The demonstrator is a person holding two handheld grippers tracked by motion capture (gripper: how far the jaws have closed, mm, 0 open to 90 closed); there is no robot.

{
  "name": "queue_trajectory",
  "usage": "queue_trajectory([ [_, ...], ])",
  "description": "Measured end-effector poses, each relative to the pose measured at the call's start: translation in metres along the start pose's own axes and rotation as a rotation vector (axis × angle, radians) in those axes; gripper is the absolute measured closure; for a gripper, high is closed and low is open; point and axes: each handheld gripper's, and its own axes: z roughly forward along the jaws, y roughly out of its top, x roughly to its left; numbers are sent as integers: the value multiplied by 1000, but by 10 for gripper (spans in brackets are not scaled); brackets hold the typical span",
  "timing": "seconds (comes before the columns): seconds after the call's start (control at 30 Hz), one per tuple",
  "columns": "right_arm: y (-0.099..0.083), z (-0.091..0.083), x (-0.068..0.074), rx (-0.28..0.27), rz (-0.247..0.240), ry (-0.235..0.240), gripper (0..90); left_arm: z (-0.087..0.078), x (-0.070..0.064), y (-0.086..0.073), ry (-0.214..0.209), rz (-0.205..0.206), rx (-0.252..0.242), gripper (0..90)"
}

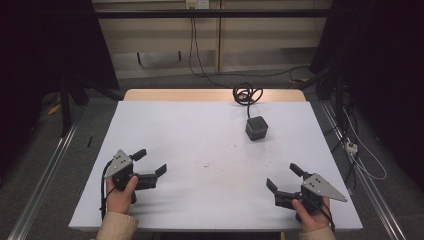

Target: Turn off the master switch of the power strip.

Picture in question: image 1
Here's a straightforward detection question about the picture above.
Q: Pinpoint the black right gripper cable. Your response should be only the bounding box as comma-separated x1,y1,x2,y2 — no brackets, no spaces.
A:
312,199,336,233

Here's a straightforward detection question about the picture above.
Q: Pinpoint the white table mat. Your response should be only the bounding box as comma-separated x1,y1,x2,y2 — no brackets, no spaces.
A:
68,100,364,232

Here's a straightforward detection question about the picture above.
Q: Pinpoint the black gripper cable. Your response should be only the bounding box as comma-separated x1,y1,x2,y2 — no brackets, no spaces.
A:
99,159,117,221
312,199,336,233

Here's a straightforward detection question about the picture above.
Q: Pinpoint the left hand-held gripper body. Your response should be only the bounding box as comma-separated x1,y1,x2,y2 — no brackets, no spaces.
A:
103,149,159,205

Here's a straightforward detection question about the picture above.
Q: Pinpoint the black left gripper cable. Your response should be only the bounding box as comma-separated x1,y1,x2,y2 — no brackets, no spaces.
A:
99,159,117,221

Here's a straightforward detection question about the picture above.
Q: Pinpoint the white power strip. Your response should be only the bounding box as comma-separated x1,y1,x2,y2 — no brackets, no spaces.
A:
345,141,359,157

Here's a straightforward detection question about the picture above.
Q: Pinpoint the aluminium floor rail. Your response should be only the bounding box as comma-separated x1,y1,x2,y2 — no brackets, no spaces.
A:
7,121,80,240
320,100,408,240

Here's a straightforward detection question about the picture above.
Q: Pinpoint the person's left hand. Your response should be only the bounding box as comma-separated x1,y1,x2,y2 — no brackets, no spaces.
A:
105,175,140,216

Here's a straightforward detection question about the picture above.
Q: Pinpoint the person's right hand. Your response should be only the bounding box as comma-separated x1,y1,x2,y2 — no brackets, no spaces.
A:
291,196,332,234

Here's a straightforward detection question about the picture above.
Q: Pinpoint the black adapter cable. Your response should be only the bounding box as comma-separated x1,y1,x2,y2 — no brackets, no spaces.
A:
232,81,264,120

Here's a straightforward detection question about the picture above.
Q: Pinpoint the wooden table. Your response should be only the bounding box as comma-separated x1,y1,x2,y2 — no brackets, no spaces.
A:
122,88,307,103

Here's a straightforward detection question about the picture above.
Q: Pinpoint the black floor cable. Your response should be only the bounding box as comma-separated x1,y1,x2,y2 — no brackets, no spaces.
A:
199,65,312,80

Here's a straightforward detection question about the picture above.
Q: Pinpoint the white wall socket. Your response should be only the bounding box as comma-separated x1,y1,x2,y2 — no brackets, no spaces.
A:
185,0,211,10

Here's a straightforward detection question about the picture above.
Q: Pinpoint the dark grey cube adapter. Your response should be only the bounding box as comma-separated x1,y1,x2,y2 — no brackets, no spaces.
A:
245,115,270,142

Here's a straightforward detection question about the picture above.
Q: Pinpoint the black hanging wall cable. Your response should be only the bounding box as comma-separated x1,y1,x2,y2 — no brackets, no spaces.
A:
188,16,234,89

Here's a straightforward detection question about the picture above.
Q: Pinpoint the black horizontal metal bar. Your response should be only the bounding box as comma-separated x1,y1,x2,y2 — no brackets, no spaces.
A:
94,8,335,20

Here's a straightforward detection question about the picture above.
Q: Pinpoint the black metal stand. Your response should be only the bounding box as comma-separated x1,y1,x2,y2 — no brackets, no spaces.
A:
58,78,74,138

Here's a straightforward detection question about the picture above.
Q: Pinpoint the white floor cable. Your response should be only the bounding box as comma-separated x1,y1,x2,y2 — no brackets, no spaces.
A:
342,108,388,182

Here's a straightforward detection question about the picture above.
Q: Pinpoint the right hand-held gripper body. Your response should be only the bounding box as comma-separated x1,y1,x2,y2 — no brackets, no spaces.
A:
274,172,349,222

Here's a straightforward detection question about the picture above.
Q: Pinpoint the black curtain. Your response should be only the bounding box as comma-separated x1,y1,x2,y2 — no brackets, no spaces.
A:
0,0,120,181
309,0,424,191

